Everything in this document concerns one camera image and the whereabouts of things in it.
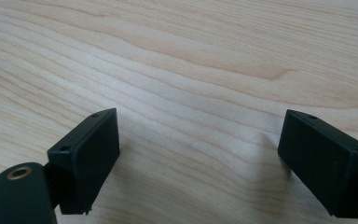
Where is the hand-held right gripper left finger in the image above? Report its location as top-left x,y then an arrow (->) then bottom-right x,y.
47,107 -> 121,216

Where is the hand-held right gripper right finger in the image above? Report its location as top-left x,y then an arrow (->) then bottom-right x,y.
277,108 -> 358,219

